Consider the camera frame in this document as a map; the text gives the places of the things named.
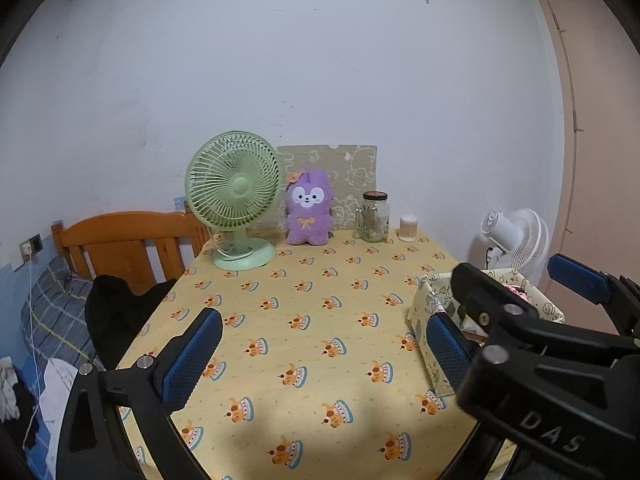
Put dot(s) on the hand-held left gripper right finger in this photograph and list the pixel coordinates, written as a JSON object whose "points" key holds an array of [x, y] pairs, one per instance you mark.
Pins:
{"points": [[447, 355]]}

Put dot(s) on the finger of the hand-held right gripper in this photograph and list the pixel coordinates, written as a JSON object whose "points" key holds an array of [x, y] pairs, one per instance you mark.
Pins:
{"points": [[575, 275], [480, 295]]}

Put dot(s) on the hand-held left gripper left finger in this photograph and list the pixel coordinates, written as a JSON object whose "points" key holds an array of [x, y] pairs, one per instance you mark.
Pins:
{"points": [[192, 360]]}

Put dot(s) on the printed fabric storage box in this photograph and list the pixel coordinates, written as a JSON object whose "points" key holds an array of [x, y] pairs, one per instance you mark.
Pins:
{"points": [[424, 305]]}

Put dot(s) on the white standing fan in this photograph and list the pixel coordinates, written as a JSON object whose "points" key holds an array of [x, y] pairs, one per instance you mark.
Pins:
{"points": [[525, 245]]}

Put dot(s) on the black cloth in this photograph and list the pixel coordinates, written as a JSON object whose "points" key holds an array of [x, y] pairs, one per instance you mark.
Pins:
{"points": [[115, 315]]}

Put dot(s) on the cotton swab container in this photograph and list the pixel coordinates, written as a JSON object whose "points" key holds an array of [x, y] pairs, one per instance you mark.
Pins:
{"points": [[408, 228]]}

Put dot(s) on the beige door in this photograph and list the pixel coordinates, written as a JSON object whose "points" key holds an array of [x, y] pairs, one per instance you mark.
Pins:
{"points": [[600, 160]]}

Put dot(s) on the glass jar with lid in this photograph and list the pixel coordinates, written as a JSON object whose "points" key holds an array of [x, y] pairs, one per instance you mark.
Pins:
{"points": [[374, 220]]}

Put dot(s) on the yellow printed tablecloth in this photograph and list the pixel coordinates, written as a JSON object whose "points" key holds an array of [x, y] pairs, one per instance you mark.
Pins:
{"points": [[320, 310]]}

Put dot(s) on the white cloth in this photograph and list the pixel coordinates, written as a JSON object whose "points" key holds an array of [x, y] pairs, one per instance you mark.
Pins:
{"points": [[55, 395]]}

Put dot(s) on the blue plaid bedding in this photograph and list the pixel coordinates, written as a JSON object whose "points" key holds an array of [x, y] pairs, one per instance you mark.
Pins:
{"points": [[50, 310]]}

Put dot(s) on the green desk fan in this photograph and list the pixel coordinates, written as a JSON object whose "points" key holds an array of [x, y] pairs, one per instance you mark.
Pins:
{"points": [[235, 185]]}

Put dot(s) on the green printed board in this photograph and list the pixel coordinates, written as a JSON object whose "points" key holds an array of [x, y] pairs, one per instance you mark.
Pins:
{"points": [[355, 160]]}

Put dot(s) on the purple plush toy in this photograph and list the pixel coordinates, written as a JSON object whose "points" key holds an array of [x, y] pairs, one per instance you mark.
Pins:
{"points": [[307, 210]]}

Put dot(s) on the wall socket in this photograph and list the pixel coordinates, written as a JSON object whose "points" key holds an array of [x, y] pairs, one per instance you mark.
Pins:
{"points": [[31, 247]]}

